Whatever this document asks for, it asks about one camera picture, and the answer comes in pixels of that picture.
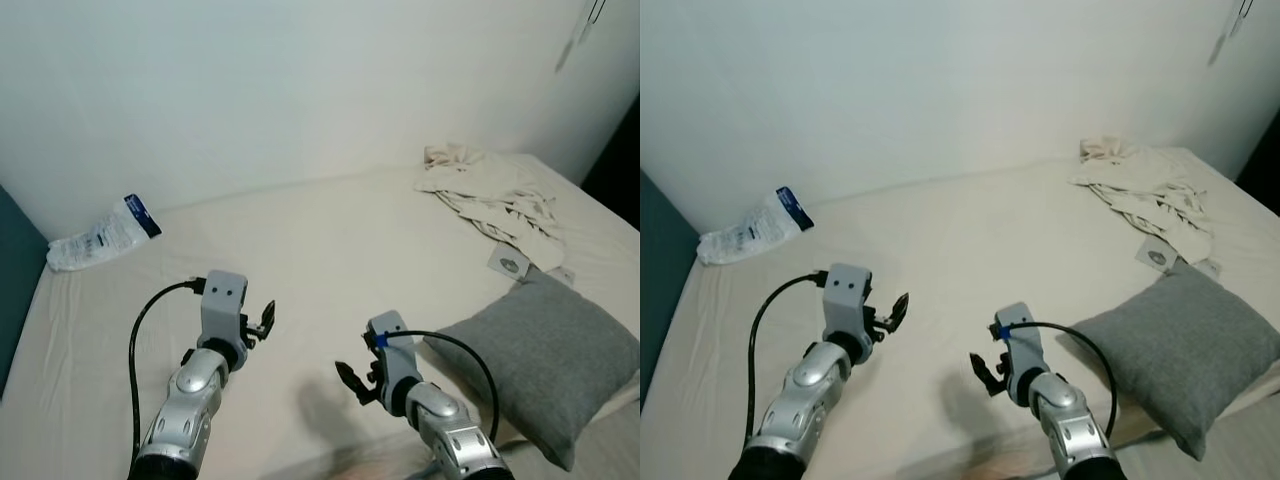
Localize grey fabric pillow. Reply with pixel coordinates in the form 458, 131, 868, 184
1067, 257, 1280, 462
423, 267, 641, 472

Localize clear plastic bag blue label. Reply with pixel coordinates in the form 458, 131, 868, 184
46, 194, 163, 274
698, 186, 816, 267

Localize white square tag with logo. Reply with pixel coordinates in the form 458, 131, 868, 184
487, 245, 532, 282
1137, 237, 1182, 272

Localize crumpled beige cloth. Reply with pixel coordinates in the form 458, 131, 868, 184
414, 143, 567, 273
1067, 136, 1217, 266

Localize teal headboard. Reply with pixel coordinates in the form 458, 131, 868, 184
0, 184, 50, 403
640, 169, 702, 403

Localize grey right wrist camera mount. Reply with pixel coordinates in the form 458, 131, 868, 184
994, 301, 1047, 379
367, 311, 422, 389

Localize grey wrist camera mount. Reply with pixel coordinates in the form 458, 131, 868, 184
821, 263, 877, 342
199, 271, 249, 347
367, 311, 422, 389
994, 301, 1047, 379

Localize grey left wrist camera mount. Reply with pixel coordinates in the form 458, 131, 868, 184
199, 271, 249, 347
821, 263, 877, 342

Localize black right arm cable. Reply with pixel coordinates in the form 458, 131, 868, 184
384, 330, 501, 443
1008, 320, 1120, 413

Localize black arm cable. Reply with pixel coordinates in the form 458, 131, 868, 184
127, 279, 208, 466
749, 269, 831, 446
1008, 320, 1120, 413
384, 330, 501, 443

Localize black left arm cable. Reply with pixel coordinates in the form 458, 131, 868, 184
127, 279, 208, 466
749, 269, 831, 446

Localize hanging grey cord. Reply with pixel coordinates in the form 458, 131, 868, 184
1206, 0, 1257, 70
554, 0, 607, 74

